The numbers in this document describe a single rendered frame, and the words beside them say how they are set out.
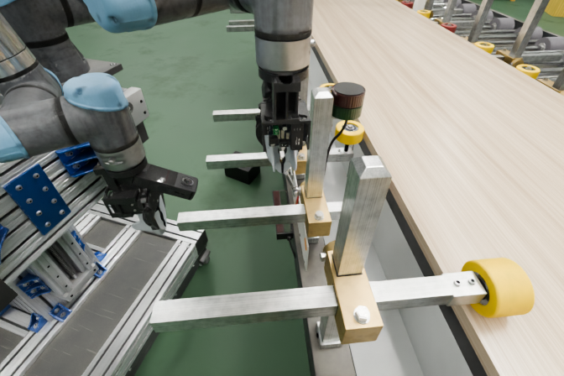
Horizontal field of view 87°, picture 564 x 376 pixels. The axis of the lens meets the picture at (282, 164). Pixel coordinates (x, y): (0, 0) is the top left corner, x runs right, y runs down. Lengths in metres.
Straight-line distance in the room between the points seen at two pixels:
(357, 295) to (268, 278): 1.14
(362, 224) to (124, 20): 0.34
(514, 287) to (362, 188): 0.29
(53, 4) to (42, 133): 0.47
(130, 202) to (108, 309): 0.84
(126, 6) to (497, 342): 0.63
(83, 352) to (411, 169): 1.22
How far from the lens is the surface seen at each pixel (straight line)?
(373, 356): 0.81
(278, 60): 0.40
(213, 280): 1.60
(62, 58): 0.97
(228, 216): 0.68
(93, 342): 1.40
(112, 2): 0.37
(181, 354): 1.49
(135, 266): 1.49
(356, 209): 0.35
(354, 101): 0.55
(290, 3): 0.38
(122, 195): 0.64
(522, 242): 0.73
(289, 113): 0.44
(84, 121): 0.53
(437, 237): 0.65
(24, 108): 0.56
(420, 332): 0.79
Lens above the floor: 1.37
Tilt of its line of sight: 40 degrees down
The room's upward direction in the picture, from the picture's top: straight up
